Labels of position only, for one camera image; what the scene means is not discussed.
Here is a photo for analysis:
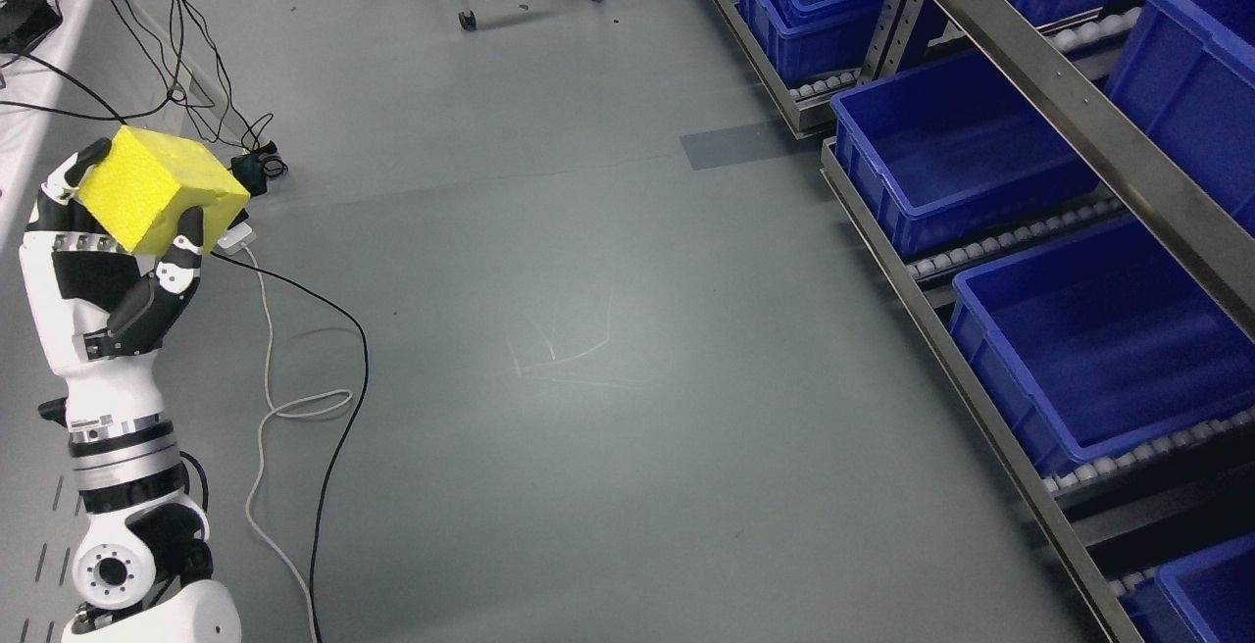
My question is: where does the blue plastic bin left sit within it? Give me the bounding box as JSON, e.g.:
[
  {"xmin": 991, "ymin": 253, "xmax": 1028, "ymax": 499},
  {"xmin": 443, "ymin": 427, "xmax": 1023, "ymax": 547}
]
[{"xmin": 830, "ymin": 51, "xmax": 1098, "ymax": 259}]

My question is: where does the metal shelf rack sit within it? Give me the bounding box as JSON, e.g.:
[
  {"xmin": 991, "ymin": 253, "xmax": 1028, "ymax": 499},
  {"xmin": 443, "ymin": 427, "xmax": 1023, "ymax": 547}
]
[{"xmin": 714, "ymin": 0, "xmax": 1252, "ymax": 642}]

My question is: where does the blue plastic bin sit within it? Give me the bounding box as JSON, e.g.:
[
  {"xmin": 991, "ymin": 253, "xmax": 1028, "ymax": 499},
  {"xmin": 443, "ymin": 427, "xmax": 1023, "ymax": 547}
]
[
  {"xmin": 830, "ymin": 51, "xmax": 1098, "ymax": 259},
  {"xmin": 949, "ymin": 216, "xmax": 1254, "ymax": 476}
]

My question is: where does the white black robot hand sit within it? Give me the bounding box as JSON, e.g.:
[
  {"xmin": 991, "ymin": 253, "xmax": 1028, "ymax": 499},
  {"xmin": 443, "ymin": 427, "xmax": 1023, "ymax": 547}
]
[{"xmin": 19, "ymin": 138, "xmax": 205, "ymax": 443}]

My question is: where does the black floor cable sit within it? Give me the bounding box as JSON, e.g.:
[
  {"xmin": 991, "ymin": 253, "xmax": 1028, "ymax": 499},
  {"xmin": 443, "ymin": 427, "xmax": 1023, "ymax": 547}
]
[{"xmin": 0, "ymin": 0, "xmax": 371, "ymax": 643}]

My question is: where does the white floor cable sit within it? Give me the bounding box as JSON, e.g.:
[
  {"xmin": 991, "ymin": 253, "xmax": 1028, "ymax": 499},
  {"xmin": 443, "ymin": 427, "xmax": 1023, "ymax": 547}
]
[{"xmin": 218, "ymin": 224, "xmax": 356, "ymax": 643}]

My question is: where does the blue plastic bin right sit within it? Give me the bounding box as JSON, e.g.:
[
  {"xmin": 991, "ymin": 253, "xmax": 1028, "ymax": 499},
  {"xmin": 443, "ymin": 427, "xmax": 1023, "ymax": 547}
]
[{"xmin": 949, "ymin": 216, "xmax": 1254, "ymax": 476}]

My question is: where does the blue bin upper right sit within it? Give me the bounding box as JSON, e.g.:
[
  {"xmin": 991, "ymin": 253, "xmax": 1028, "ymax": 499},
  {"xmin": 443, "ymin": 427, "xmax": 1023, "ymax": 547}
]
[{"xmin": 1104, "ymin": 0, "xmax": 1254, "ymax": 234}]

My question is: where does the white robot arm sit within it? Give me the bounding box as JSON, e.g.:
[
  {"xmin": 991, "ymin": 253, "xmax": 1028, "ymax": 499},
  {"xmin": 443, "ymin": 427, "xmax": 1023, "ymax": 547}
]
[{"xmin": 36, "ymin": 398, "xmax": 242, "ymax": 642}]

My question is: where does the yellow foam block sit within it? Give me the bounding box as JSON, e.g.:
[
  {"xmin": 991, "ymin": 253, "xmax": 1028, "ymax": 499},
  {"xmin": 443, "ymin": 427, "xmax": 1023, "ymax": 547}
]
[{"xmin": 77, "ymin": 126, "xmax": 251, "ymax": 256}]

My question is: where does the black power adapter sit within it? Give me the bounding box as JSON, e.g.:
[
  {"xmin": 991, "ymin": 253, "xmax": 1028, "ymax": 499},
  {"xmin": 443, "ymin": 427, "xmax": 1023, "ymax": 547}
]
[{"xmin": 1, "ymin": 0, "xmax": 63, "ymax": 55}]

